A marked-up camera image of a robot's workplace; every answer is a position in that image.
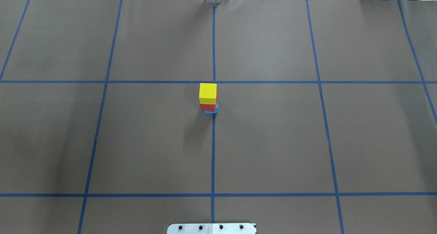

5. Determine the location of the blue block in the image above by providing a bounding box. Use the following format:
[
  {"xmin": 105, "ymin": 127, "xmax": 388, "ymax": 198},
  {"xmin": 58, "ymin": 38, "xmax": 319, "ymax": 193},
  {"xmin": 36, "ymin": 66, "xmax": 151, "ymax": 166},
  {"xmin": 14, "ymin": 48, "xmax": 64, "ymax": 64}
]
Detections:
[{"xmin": 203, "ymin": 104, "xmax": 219, "ymax": 114}]

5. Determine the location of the red block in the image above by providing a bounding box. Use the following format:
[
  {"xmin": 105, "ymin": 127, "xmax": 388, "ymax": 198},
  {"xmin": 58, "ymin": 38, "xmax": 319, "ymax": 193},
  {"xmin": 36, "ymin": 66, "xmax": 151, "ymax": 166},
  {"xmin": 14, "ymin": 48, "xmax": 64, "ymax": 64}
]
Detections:
[{"xmin": 199, "ymin": 94, "xmax": 218, "ymax": 111}]

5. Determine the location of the yellow block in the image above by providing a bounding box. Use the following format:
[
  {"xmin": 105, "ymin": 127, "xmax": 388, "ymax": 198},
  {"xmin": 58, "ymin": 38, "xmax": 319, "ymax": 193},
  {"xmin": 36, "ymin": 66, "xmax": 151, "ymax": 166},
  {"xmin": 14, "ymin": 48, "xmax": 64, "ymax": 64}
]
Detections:
[{"xmin": 199, "ymin": 83, "xmax": 217, "ymax": 105}]

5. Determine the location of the white camera post with base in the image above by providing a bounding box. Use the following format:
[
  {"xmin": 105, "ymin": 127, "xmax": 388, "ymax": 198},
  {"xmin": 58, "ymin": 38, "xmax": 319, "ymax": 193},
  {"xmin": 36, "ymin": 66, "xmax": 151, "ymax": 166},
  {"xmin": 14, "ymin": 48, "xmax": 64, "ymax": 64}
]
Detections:
[{"xmin": 167, "ymin": 223, "xmax": 257, "ymax": 234}]

